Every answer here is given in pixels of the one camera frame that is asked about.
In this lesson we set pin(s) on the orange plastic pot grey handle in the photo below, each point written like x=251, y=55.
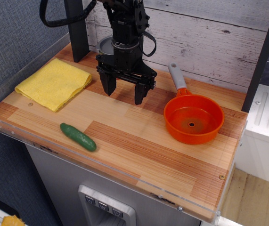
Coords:
x=190, y=118

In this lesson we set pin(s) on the patterned tin can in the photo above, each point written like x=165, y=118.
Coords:
x=105, y=46

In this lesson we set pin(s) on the grey toy fridge cabinet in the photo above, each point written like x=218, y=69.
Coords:
x=62, y=179

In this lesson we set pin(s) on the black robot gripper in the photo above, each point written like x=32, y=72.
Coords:
x=129, y=66

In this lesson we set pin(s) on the green toy cucumber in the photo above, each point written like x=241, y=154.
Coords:
x=79, y=137

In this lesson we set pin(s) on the black vertical post right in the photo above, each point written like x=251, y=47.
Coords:
x=259, y=69

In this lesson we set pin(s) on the silver dispenser panel with buttons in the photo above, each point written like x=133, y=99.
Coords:
x=102, y=210

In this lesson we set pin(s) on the black vertical post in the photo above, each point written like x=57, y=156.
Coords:
x=259, y=69
x=77, y=31

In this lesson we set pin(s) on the orange yellow object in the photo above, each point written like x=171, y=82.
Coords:
x=12, y=221

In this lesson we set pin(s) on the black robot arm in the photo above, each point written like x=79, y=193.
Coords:
x=129, y=22

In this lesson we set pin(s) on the white toy sink unit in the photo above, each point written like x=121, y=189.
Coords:
x=252, y=155

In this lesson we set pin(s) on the yellow folded cloth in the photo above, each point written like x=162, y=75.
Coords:
x=53, y=85

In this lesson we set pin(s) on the black vertical post left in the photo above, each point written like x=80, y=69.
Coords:
x=77, y=31

